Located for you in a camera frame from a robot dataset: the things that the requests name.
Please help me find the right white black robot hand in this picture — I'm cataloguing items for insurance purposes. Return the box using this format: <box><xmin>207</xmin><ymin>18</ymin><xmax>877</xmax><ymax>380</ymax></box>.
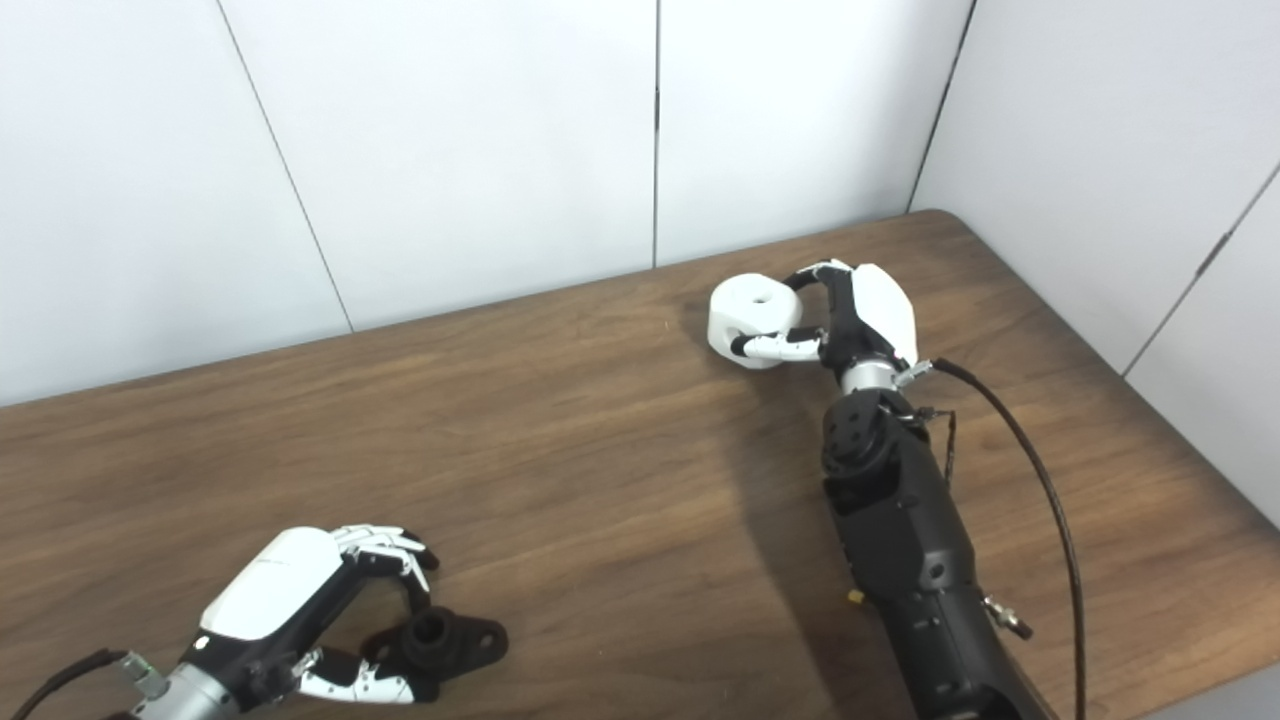
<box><xmin>730</xmin><ymin>260</ymin><xmax>919</xmax><ymax>386</ymax></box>

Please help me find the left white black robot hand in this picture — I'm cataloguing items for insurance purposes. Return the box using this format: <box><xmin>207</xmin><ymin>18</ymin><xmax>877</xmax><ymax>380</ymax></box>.
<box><xmin>180</xmin><ymin>524</ymin><xmax>441</xmax><ymax>706</ymax></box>

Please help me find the round white piece with holes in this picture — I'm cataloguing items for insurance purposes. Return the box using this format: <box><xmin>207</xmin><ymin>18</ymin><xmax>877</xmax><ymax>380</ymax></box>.
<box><xmin>708</xmin><ymin>274</ymin><xmax>804</xmax><ymax>371</ymax></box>

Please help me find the black flanged holder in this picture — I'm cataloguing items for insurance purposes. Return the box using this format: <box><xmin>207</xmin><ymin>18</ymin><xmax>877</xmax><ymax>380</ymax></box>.
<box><xmin>362</xmin><ymin>607</ymin><xmax>509</xmax><ymax>693</ymax></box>

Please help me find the thin black wire loop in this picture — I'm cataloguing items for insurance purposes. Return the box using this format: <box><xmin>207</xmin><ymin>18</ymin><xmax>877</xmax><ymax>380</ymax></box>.
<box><xmin>913</xmin><ymin>404</ymin><xmax>958</xmax><ymax>483</ymax></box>

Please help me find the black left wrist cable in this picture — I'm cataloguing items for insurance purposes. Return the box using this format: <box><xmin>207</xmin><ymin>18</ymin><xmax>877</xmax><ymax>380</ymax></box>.
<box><xmin>10</xmin><ymin>648</ymin><xmax>167</xmax><ymax>720</ymax></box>

